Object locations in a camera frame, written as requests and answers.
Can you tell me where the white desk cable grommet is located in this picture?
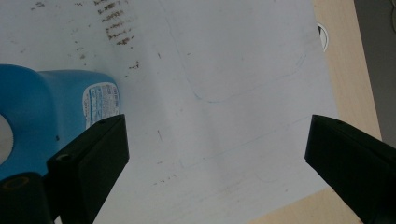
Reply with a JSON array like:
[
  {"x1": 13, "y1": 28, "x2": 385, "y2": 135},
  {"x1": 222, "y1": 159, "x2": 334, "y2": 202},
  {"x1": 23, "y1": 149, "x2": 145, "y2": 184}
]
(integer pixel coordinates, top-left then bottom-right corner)
[{"x1": 317, "y1": 22, "x2": 330, "y2": 53}]

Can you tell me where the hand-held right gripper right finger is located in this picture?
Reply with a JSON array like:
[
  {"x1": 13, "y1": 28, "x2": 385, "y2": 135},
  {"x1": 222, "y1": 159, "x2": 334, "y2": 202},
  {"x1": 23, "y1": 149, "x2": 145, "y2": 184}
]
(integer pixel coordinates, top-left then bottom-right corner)
[{"x1": 304, "y1": 114, "x2": 396, "y2": 224}]

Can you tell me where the white paper sheet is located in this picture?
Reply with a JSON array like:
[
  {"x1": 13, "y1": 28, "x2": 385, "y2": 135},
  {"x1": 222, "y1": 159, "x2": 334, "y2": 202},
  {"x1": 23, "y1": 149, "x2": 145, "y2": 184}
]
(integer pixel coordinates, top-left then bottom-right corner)
[{"x1": 0, "y1": 0, "x2": 340, "y2": 224}]

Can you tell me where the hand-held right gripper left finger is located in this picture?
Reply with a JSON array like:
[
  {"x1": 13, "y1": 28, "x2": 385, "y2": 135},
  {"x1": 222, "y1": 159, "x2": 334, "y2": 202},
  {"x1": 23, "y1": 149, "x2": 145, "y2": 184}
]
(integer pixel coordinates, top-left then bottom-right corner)
[{"x1": 46, "y1": 113, "x2": 130, "y2": 224}]

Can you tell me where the blue plastic detergent bottle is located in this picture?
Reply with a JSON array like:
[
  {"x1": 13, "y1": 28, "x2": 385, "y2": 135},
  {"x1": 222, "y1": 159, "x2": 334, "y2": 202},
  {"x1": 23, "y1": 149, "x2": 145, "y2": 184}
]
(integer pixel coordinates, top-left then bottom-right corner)
[{"x1": 0, "y1": 63, "x2": 122, "y2": 182}]

